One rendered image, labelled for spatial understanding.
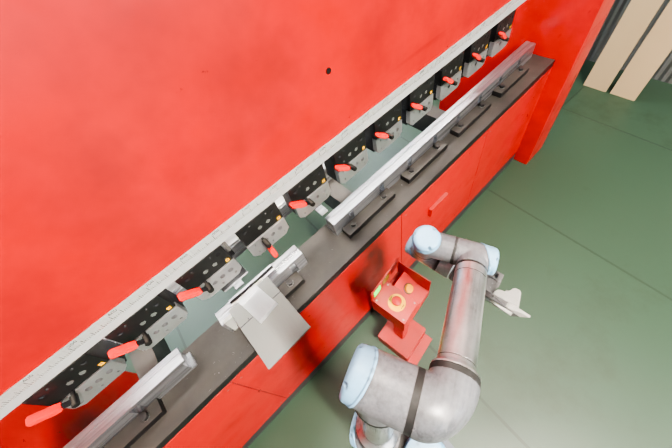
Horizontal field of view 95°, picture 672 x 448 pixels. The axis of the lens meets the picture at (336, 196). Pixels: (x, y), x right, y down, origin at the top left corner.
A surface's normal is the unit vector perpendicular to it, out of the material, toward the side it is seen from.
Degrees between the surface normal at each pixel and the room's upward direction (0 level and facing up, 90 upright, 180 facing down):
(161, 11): 90
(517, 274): 0
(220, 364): 0
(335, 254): 0
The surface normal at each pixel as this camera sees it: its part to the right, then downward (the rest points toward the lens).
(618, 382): -0.17, -0.59
